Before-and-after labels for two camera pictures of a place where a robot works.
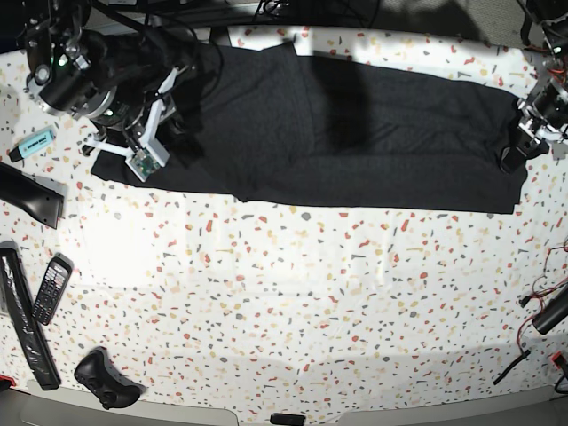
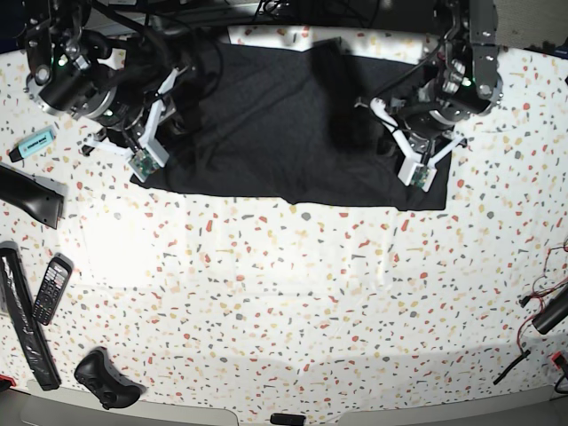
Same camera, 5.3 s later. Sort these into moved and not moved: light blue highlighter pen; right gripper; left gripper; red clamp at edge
Moved: right gripper
Not moved: left gripper; light blue highlighter pen; red clamp at edge
